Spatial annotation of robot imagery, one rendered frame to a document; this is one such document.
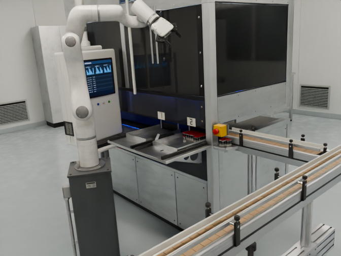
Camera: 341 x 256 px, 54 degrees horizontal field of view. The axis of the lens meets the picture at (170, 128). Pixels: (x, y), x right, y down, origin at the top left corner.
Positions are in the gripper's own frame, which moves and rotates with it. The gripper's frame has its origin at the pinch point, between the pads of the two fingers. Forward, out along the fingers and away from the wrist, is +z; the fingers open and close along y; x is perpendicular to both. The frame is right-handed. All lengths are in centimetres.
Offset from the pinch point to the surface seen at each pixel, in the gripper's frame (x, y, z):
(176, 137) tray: 68, -21, 37
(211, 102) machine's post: 31.1, 1.6, 38.7
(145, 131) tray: 93, -28, 14
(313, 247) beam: -5, -36, 128
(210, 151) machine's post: 49, -17, 61
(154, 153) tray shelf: 46, -46, 34
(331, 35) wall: 308, 388, 96
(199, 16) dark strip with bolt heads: 10.2, 30.0, -3.5
